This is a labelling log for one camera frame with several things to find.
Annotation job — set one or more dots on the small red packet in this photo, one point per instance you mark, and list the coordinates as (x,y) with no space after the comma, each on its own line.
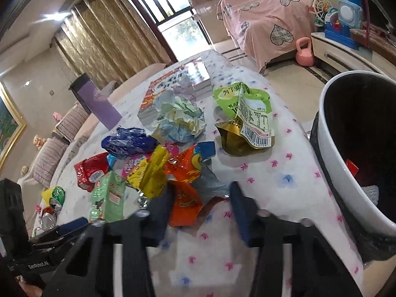
(352,166)

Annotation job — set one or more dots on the pink sofa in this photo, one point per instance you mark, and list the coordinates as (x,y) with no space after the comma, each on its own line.
(99,123)

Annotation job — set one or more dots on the green snack pouch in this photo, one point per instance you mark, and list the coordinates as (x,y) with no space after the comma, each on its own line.
(247,111)

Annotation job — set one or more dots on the striped pink cushion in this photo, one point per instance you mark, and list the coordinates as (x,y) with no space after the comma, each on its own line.
(74,122)
(51,161)

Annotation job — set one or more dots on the pink candy wrapper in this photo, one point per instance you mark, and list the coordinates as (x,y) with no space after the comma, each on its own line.
(133,164)

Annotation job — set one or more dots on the white foam sheet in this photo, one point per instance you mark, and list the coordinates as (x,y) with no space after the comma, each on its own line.
(369,193)

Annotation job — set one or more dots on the white television cabinet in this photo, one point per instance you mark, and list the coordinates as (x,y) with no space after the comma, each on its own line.
(346,57)

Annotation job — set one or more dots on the pink kettlebell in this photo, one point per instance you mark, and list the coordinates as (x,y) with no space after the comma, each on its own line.
(304,56)

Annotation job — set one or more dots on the white ferris wheel toy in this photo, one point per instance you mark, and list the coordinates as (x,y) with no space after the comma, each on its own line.
(318,10)

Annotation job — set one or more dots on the red snack wrapper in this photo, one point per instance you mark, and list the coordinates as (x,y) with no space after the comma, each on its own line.
(89,170)

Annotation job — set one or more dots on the colourful magazine book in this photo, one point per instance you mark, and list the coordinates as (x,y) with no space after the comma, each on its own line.
(173,77)

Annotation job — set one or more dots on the small teddy bear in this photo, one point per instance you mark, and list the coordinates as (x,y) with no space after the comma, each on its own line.
(39,141)

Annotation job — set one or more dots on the crushed red can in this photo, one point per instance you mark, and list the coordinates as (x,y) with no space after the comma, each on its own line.
(48,219)

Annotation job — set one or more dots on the green drink carton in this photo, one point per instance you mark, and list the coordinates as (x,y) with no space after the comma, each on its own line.
(108,198)

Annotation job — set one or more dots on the wooden framed balcony door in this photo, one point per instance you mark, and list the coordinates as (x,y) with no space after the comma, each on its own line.
(179,15)

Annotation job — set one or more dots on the gold framed painting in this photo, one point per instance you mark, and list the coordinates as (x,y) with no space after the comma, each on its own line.
(9,123)

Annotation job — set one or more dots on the gold patterned curtain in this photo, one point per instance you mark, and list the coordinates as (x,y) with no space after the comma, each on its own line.
(102,27)

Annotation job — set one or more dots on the yellow snack wrapper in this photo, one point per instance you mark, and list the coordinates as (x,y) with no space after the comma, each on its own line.
(148,173)

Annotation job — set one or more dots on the pale paper ball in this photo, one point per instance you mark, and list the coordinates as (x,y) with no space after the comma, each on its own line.
(179,117)

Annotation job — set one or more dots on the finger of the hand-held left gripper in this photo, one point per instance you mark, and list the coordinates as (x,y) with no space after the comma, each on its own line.
(72,225)
(49,247)

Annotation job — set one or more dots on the pink rod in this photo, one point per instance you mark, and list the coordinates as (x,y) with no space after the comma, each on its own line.
(367,21)

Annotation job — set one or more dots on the purple drink bottle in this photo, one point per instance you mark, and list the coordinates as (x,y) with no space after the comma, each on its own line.
(99,105)

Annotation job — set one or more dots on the orange snack wrapper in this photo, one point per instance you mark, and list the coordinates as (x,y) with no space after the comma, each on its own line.
(182,191)

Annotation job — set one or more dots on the small pink plush toy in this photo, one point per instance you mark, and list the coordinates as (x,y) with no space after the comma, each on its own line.
(57,116)

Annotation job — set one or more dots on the pink heart print cover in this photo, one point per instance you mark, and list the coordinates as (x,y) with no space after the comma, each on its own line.
(263,15)

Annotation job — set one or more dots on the silver blue foil wrapper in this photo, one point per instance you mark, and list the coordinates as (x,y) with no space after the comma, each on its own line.
(210,185)

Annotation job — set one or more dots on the crushed yellow green can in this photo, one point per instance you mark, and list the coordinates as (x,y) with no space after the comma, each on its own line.
(54,195)

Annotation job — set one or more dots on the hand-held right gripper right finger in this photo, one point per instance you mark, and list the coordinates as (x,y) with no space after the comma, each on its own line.
(244,216)

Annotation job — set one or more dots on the blue toy playset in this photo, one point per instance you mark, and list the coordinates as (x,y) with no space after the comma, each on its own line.
(343,21)

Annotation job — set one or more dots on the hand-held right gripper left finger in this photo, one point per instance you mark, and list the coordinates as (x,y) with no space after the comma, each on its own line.
(161,219)

